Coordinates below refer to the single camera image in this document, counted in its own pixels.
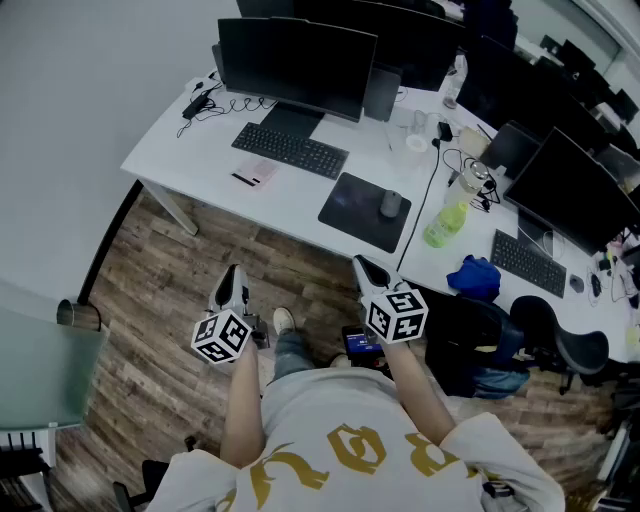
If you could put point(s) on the small dark mouse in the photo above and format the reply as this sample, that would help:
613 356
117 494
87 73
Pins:
576 283

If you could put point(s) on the white shirt with gold print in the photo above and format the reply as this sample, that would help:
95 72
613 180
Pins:
350 450

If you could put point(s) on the beige router with antenna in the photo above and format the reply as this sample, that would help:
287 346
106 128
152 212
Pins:
473 141

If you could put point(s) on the white desk leg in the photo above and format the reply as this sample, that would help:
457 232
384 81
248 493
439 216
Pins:
172 210

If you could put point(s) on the person's left forearm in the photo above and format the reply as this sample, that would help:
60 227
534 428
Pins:
242 400

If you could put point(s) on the black monitor stand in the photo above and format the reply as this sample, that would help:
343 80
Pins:
292 120

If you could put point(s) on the black power adapter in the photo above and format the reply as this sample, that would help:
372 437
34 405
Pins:
195 106

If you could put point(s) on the grey computer mouse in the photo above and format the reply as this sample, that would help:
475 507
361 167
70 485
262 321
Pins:
390 204

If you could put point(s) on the person's blue jeans leg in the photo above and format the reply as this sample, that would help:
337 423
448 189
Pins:
292 357

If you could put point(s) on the frosted glass panel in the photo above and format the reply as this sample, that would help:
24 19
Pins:
40 370

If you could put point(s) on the small device with blue screen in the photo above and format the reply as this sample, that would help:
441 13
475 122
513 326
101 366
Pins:
357 345

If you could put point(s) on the person's right forearm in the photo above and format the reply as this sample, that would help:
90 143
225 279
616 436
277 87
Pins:
417 395

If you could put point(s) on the black plug charger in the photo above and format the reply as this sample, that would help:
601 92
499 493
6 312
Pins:
444 131

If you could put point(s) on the blue cloth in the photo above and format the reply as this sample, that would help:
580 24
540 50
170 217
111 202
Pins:
475 277

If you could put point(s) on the black backpack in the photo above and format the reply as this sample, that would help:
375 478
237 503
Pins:
470 345

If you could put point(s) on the black mouse pad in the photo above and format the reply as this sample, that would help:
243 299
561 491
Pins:
350 210

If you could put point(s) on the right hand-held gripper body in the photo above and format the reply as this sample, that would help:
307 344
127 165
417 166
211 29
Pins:
397 315

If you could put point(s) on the person's white shoe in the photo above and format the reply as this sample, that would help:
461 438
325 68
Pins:
284 320

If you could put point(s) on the dark open laptop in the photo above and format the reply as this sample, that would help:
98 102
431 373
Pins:
510 147

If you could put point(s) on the row of black monitors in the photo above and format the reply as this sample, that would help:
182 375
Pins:
525 90

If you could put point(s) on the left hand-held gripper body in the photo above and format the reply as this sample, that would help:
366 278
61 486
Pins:
220 337

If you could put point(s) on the green plastic bottle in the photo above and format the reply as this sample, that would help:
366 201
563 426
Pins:
445 225

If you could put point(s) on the metal cylinder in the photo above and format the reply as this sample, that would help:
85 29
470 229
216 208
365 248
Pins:
75 314

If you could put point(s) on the large black monitor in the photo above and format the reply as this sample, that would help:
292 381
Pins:
295 65

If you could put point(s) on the black office chair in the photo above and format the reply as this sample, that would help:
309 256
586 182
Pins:
565 340

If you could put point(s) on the white tape roll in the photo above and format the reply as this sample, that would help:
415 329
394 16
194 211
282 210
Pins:
415 143

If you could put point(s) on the small black keyboard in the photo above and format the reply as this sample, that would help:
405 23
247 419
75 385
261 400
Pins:
527 262

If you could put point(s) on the black monitor with thin stand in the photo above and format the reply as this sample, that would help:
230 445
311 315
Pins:
565 190

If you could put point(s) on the clear plastic water bottle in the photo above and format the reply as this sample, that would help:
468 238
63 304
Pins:
454 85

